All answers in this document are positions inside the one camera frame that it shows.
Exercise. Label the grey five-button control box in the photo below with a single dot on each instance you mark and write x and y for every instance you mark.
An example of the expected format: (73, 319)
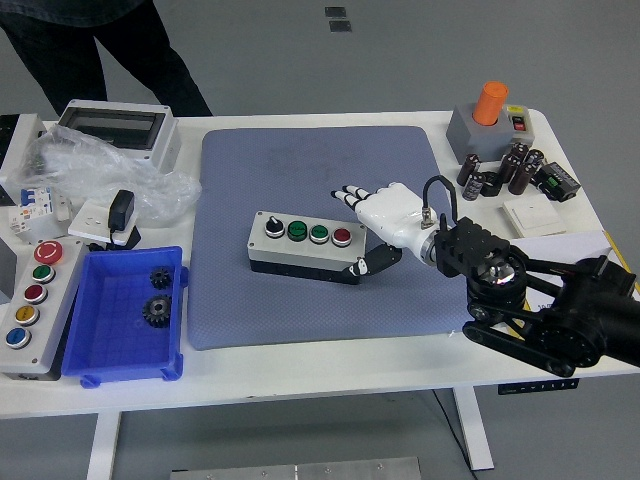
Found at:
(50, 320)

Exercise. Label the grey distribution box clear cover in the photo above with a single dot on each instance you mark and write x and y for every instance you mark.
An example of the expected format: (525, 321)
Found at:
(160, 150)

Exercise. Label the grey-blue table mat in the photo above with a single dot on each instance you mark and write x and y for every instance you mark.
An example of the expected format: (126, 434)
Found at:
(250, 165)

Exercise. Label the white circuit breaker blue label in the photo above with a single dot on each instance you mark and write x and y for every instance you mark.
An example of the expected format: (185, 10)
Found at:
(37, 200)

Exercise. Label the white switch box red rocker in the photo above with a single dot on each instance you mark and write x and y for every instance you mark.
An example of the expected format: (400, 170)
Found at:
(520, 125)

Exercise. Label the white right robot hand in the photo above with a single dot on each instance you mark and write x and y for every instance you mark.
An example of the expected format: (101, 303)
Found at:
(395, 215)

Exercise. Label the large black gear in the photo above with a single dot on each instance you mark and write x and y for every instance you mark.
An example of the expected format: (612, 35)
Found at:
(157, 311)

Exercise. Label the person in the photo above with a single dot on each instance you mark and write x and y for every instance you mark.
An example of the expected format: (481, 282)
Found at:
(75, 50)

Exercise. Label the grey block base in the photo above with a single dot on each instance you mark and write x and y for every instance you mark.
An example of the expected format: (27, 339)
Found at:
(475, 140)

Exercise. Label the orange cylinder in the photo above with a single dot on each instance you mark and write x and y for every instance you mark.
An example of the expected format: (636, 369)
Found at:
(490, 102)

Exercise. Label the white enclosure black front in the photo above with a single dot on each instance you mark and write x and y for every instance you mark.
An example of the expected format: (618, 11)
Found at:
(20, 145)

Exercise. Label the white wall switch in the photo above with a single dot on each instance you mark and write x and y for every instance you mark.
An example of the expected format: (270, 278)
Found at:
(535, 216)

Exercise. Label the black module green terminals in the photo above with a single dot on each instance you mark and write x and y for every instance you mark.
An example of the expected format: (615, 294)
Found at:
(557, 181)

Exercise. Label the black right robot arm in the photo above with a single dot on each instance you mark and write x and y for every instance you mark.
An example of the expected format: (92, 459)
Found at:
(575, 310)

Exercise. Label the white yellow cardboard box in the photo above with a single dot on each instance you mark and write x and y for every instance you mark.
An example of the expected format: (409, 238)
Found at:
(565, 247)

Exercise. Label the black table control panel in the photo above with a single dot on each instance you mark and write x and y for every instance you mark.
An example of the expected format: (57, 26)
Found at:
(540, 386)

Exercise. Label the black floor plate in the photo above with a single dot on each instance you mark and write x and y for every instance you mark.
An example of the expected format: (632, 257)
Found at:
(340, 26)
(335, 12)

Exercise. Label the black power adapter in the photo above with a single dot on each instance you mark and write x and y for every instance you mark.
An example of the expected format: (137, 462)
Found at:
(121, 210)

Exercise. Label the black cylindrical capacitor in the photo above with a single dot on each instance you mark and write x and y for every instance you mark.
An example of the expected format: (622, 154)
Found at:
(509, 167)
(520, 151)
(472, 189)
(469, 167)
(520, 180)
(535, 159)

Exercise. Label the grey four-button control box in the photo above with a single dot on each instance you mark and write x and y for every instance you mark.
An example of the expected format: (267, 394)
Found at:
(305, 252)

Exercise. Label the white power socket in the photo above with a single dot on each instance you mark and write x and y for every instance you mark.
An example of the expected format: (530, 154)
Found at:
(87, 222)

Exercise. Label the blue plastic bin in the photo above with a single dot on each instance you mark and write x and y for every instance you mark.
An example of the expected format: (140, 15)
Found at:
(110, 340)

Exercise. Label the clear plastic bag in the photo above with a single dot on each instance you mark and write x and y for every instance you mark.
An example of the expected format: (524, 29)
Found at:
(100, 160)

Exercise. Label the white table leg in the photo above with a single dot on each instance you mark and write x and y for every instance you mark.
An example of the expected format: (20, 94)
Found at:
(475, 430)
(102, 445)

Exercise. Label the small black gear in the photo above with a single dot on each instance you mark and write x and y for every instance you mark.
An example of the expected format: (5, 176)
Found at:
(161, 278)

